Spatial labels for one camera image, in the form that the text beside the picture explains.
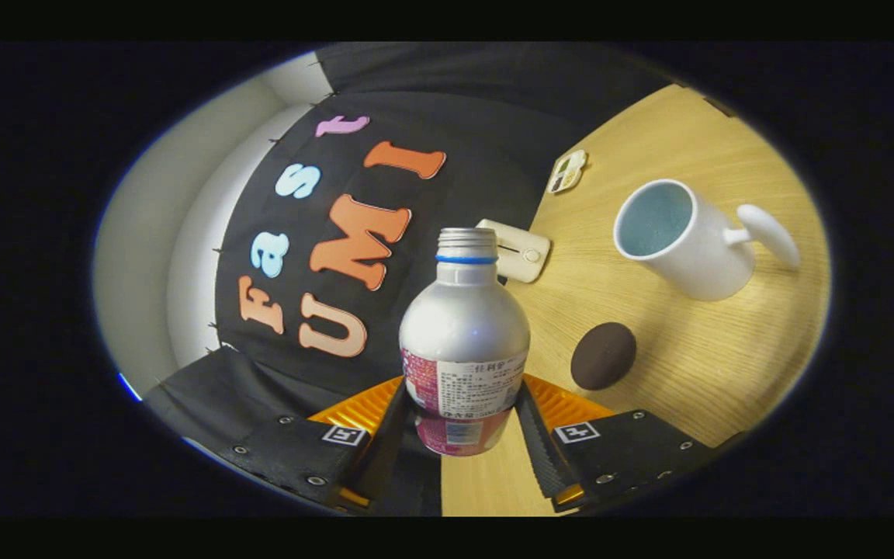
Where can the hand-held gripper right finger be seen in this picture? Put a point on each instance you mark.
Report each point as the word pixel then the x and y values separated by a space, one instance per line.
pixel 540 450

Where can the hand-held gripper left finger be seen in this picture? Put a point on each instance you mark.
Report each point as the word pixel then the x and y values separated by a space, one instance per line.
pixel 381 446

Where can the dark brown round coaster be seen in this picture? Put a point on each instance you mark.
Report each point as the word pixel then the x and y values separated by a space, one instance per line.
pixel 604 356

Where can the silver bottle with red label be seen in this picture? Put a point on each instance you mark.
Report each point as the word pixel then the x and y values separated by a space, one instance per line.
pixel 464 334

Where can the wooden table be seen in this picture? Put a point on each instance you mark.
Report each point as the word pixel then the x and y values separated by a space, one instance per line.
pixel 711 373

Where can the white toaster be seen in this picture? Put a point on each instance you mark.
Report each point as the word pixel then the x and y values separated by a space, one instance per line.
pixel 524 256

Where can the white divided dish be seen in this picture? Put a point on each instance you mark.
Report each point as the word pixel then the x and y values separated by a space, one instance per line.
pixel 568 171

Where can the black backdrop cloth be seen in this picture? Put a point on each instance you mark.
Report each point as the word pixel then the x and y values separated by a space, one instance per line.
pixel 493 116

